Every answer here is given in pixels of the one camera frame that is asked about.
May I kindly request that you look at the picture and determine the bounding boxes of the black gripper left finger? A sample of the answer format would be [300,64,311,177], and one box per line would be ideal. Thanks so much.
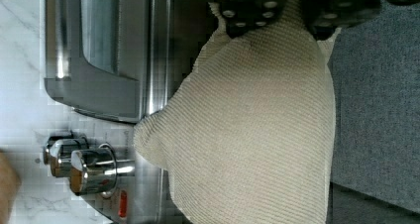
[205,0,287,38]

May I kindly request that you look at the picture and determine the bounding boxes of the chrome oven knob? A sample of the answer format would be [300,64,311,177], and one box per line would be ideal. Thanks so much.
[69,144,135,198]
[50,137,89,177]
[43,131,73,165]

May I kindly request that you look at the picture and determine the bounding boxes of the stainless steel toaster oven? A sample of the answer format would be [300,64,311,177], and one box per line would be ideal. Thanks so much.
[45,0,214,224]

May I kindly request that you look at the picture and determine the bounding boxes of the beige knitted towel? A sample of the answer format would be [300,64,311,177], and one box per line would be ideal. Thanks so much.
[134,0,336,224]

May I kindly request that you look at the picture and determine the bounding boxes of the chrome oven knob front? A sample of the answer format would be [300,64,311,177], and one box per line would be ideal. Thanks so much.
[69,144,135,198]

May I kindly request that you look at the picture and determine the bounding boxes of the chrome oven knob middle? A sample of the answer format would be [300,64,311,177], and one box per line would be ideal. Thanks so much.
[50,137,89,177]

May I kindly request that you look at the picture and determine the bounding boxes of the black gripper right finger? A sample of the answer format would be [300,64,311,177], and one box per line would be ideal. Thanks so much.
[302,0,420,41]

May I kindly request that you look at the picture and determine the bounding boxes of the chrome oven knob back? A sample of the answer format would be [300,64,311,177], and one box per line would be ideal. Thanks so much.
[43,131,73,165]

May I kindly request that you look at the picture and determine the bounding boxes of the gray floor mat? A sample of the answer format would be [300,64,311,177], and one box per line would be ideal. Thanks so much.
[327,4,420,224]

